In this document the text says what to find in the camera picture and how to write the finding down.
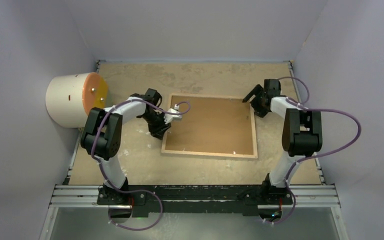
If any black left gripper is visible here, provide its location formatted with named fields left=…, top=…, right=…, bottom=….
left=140, top=111, right=172, bottom=140

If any wooden picture frame with glass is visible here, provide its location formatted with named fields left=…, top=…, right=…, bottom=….
left=160, top=93, right=259, bottom=160

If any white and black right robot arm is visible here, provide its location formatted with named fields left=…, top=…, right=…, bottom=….
left=242, top=79, right=323, bottom=204

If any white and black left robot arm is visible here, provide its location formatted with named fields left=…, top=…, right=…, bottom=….
left=80, top=88, right=182, bottom=205

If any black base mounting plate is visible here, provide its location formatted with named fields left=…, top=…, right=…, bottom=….
left=97, top=183, right=294, bottom=218

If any white cylinder with orange lid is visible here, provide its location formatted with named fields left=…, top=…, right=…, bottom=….
left=45, top=72, right=109, bottom=128

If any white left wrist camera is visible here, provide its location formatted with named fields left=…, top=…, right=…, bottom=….
left=164, top=104, right=182, bottom=124

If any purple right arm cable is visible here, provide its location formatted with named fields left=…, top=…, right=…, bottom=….
left=261, top=76, right=362, bottom=226

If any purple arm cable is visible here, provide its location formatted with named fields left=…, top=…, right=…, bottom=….
left=90, top=96, right=192, bottom=232
left=261, top=76, right=362, bottom=226

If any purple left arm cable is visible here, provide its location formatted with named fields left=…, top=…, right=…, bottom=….
left=90, top=96, right=192, bottom=232

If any aluminium extrusion rail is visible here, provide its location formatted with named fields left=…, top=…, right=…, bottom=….
left=50, top=185, right=341, bottom=208

